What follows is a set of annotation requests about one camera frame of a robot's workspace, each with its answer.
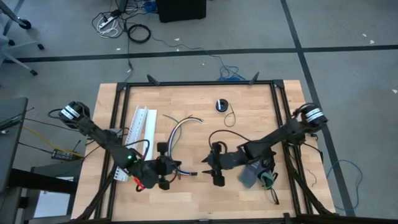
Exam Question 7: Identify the thin dark wire scrap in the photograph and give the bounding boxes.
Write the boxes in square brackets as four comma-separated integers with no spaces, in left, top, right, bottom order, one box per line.
[305,168,318,188]

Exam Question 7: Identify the small black device box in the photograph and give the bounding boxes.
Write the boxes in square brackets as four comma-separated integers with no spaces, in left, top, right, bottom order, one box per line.
[50,148,76,161]

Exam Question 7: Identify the white slotted cable duct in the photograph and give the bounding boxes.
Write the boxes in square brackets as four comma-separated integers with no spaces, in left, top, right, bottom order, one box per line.
[114,105,149,182]

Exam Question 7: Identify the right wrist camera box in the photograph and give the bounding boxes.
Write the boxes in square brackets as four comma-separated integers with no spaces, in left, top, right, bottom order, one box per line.
[224,152,238,170]

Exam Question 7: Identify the black safety glasses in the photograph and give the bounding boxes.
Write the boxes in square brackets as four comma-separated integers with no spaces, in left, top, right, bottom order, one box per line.
[266,185,280,206]

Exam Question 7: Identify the blue floor cable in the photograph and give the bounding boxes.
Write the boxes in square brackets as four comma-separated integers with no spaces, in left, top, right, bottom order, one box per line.
[325,159,364,213]
[150,35,247,83]

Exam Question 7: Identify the small black round disc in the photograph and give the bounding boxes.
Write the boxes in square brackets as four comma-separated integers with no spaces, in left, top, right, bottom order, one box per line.
[215,98,229,112]

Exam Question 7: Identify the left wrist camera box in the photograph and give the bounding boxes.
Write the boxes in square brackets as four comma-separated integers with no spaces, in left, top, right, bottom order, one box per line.
[155,157,170,175]

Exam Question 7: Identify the white power strip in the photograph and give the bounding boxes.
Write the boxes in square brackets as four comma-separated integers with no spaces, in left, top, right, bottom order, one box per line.
[97,14,118,31]

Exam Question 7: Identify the black right camera cable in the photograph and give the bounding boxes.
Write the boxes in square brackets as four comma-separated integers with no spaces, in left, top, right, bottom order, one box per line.
[208,129,251,151]

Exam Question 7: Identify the yellow floor cable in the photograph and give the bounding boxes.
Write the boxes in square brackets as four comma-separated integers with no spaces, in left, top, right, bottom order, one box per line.
[21,125,85,159]

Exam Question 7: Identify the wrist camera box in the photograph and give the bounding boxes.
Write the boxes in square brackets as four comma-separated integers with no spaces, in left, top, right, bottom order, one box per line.
[224,152,238,170]
[155,157,170,175]

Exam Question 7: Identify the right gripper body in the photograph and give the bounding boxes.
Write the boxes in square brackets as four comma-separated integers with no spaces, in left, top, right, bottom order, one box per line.
[211,141,226,187]

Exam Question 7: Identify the black left camera cable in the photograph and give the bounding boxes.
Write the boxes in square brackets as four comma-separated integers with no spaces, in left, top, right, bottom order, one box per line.
[124,139,151,161]

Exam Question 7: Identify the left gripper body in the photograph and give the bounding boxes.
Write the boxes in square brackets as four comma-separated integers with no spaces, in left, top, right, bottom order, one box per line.
[154,142,173,191]

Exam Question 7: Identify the black computer case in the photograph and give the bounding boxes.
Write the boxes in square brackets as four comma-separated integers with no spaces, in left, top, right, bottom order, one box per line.
[155,0,207,24]

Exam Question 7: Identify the black floor cable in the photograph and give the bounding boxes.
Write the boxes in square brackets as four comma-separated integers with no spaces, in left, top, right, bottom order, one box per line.
[124,40,135,75]

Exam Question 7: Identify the red tag on left arm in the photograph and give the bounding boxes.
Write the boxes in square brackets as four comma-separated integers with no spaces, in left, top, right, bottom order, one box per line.
[134,176,146,191]

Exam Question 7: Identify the black coiled cable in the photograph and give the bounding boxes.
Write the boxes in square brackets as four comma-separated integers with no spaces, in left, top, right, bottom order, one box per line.
[127,23,152,44]

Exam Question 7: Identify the white duct cover strip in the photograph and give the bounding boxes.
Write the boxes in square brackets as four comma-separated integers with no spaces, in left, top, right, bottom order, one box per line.
[141,108,158,162]

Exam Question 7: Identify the black camera cable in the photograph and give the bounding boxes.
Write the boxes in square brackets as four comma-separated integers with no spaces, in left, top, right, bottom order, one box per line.
[208,129,251,151]
[124,139,151,161]

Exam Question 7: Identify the white panel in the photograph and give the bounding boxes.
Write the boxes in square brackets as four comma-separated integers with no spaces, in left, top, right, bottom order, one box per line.
[32,175,75,219]

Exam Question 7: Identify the dark desk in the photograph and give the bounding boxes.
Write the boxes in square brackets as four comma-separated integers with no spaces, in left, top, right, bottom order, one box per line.
[0,96,29,194]

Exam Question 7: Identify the printed grey work glove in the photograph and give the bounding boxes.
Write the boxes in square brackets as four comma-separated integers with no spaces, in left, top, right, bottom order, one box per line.
[237,152,277,189]

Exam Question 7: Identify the black stand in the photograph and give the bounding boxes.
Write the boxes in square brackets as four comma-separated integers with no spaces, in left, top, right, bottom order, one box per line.
[0,167,79,224]

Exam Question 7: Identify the blue wire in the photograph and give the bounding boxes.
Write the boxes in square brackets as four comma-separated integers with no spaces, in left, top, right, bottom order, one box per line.
[170,119,192,175]

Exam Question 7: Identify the bundle of coloured wires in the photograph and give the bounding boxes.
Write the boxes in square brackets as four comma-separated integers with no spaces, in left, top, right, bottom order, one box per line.
[167,116,204,158]
[162,114,180,124]

